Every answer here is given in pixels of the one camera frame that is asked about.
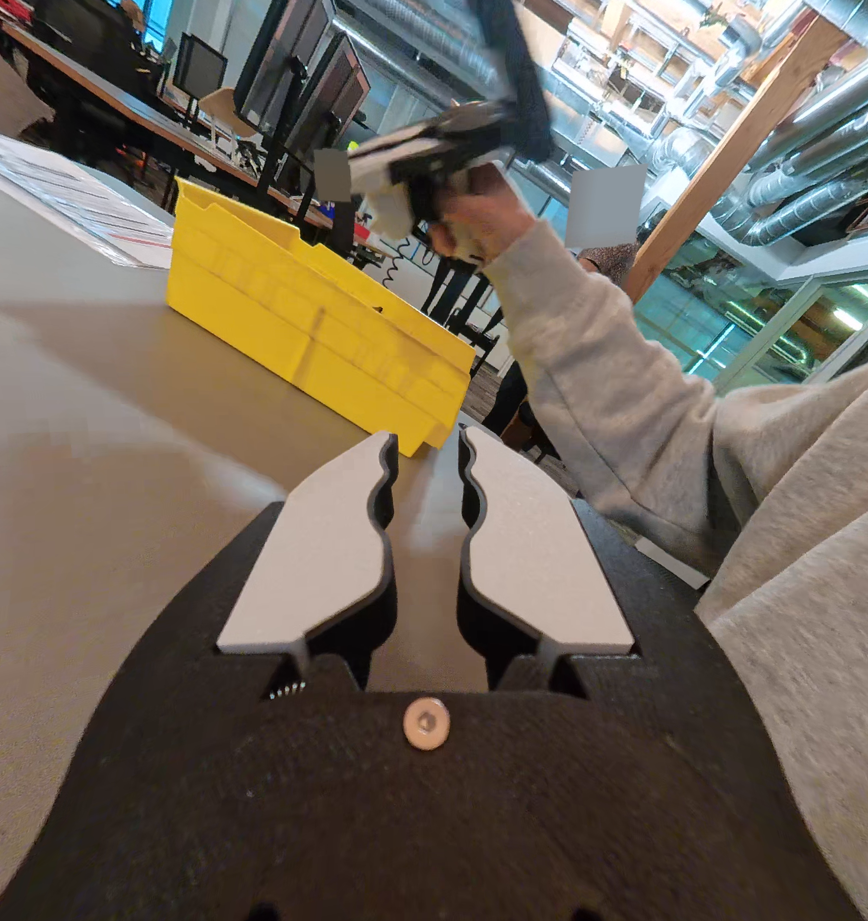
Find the long office table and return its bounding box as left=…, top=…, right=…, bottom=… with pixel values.
left=0, top=11, right=334, bottom=227

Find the wooden post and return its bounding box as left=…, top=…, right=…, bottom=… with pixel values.
left=624, top=14, right=848, bottom=303

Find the person's right hand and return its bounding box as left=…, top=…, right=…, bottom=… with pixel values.
left=432, top=164, right=537, bottom=270

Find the yellow plastic bin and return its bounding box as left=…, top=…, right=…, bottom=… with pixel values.
left=166, top=176, right=476, bottom=458

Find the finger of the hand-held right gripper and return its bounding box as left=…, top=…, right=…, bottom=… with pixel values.
left=349, top=128, right=447, bottom=195

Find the laminated instruction sheet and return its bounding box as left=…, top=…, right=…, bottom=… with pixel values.
left=0, top=124, right=176, bottom=269

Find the grey desk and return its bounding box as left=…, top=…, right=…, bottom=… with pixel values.
left=0, top=126, right=492, bottom=921

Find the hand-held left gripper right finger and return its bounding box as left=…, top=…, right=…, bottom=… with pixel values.
left=457, top=425, right=636, bottom=659

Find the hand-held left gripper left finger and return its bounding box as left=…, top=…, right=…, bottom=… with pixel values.
left=216, top=430, right=400, bottom=659

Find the large black monitor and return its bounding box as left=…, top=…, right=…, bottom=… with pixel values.
left=279, top=32, right=372, bottom=177
left=234, top=0, right=337, bottom=138

